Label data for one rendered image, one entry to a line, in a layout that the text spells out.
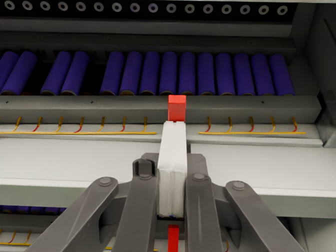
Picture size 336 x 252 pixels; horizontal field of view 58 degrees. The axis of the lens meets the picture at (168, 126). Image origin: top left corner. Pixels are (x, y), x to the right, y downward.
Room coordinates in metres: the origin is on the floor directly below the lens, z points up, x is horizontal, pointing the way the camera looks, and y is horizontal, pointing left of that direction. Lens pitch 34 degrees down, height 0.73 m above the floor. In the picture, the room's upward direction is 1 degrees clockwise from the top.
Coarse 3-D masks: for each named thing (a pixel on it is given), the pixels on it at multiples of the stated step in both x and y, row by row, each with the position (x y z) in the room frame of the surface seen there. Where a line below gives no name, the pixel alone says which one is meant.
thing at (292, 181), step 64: (320, 64) 0.32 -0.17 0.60; (0, 128) 0.25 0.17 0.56; (64, 128) 0.25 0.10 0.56; (128, 128) 0.25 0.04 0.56; (192, 128) 0.25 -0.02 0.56; (256, 128) 0.25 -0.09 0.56; (320, 128) 0.24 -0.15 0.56; (0, 192) 0.19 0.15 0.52; (64, 192) 0.19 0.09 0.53; (256, 192) 0.18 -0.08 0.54; (320, 192) 0.18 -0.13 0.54
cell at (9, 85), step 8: (24, 56) 0.33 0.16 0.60; (32, 56) 0.33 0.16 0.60; (16, 64) 0.31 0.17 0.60; (24, 64) 0.31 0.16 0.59; (32, 64) 0.32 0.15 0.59; (16, 72) 0.30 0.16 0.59; (24, 72) 0.30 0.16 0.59; (8, 80) 0.29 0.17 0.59; (16, 80) 0.29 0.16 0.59; (24, 80) 0.30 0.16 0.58; (8, 88) 0.28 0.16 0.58; (16, 88) 0.28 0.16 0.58
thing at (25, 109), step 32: (0, 96) 0.26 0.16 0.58; (32, 96) 0.26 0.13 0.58; (64, 96) 0.26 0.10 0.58; (96, 96) 0.26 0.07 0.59; (128, 96) 0.26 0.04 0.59; (160, 96) 0.26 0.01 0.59; (192, 96) 0.26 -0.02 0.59; (224, 96) 0.26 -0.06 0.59; (256, 96) 0.26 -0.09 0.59; (288, 96) 0.26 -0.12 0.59
